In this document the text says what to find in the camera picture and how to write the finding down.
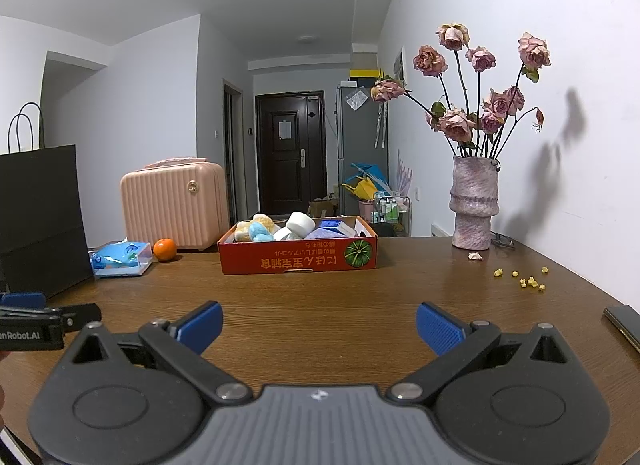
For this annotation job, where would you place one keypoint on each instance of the bunch of dried roses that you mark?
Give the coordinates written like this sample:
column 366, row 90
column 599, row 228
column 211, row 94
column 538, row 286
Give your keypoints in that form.
column 455, row 125

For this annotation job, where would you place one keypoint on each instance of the black paper bag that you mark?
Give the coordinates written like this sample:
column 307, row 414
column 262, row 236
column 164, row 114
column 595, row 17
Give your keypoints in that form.
column 40, row 215

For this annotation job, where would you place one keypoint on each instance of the orange cardboard box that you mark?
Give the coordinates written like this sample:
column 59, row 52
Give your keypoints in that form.
column 295, row 257

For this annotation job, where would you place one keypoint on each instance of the yellow plush toy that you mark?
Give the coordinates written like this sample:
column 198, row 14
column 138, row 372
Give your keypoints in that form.
column 262, row 222

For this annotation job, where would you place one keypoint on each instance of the side room door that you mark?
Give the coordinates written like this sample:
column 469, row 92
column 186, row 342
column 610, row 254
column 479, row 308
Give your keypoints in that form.
column 231, row 155

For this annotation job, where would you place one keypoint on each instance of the blue and white box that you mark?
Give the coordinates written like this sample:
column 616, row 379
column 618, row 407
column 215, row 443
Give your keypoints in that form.
column 337, row 226

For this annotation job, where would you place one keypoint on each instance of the white wall heater panel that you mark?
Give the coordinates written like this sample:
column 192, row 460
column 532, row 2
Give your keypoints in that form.
column 442, row 231

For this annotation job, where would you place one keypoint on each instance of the pink bucket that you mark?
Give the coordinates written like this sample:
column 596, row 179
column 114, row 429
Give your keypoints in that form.
column 366, row 210

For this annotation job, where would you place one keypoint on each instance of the blue tissue pack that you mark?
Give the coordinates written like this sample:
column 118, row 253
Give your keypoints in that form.
column 120, row 257

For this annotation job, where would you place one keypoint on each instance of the white paper notice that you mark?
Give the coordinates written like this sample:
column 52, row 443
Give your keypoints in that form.
column 284, row 129

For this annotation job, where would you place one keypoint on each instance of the grey refrigerator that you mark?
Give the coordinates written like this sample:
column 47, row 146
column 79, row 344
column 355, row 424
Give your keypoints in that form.
column 360, row 145

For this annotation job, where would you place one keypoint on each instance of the blue plush toy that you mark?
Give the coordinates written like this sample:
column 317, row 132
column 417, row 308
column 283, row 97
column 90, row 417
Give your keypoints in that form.
column 259, row 231

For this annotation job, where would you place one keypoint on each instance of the pink ribbed suitcase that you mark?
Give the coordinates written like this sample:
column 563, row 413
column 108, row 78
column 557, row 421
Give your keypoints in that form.
column 165, row 210

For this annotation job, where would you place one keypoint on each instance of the purple feather decoration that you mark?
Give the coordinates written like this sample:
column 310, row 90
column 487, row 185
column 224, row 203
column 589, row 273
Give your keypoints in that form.
column 404, row 175

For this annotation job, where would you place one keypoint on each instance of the dark brown door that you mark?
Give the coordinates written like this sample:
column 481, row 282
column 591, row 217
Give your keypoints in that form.
column 287, row 170

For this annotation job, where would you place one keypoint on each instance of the scattered yellow crumbs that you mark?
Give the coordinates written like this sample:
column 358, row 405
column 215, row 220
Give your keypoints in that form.
column 531, row 282

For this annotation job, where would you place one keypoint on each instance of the black smartphone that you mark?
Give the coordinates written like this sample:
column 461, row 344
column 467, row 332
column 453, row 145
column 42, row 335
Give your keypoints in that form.
column 625, row 320

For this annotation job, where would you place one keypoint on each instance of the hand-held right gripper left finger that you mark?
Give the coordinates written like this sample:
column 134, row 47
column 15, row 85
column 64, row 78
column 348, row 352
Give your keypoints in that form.
column 202, row 325

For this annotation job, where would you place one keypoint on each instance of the white foam roll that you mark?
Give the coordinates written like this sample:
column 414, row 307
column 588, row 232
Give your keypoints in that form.
column 300, row 224
column 284, row 234

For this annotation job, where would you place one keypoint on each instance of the yellow box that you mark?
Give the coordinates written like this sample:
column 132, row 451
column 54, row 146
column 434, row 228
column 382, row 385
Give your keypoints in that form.
column 365, row 71

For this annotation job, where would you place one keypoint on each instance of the purple fabric sachet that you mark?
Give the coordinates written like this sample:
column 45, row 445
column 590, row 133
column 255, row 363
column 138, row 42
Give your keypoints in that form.
column 322, row 234

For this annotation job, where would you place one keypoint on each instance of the orange fruit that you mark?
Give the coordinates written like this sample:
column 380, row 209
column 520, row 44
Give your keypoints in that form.
column 164, row 250

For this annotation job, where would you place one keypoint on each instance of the metal cart with bottles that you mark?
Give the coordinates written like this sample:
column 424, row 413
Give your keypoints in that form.
column 392, row 210

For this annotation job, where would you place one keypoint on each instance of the black eyeglasses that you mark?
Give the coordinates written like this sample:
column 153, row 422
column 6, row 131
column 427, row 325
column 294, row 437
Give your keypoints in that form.
column 502, row 242

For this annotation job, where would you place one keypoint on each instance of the fallen dried petal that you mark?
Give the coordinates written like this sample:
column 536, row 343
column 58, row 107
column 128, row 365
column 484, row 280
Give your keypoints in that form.
column 475, row 255

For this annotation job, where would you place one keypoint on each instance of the clear plastic bag on refrigerator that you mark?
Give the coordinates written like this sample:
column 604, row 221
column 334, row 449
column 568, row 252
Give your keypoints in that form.
column 356, row 100

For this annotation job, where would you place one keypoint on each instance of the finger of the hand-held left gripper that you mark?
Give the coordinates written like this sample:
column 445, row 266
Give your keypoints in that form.
column 22, row 300
column 75, row 317

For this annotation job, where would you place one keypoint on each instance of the pink textured vase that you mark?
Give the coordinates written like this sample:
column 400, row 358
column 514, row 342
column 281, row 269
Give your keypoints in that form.
column 472, row 205

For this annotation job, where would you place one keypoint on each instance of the brown carton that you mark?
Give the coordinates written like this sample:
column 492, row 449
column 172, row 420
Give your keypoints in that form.
column 322, row 209

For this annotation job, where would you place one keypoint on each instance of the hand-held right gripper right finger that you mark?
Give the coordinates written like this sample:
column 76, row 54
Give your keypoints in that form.
column 437, row 327

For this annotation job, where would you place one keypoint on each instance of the yellow bag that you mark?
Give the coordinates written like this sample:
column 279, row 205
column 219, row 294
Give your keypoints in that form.
column 365, row 190

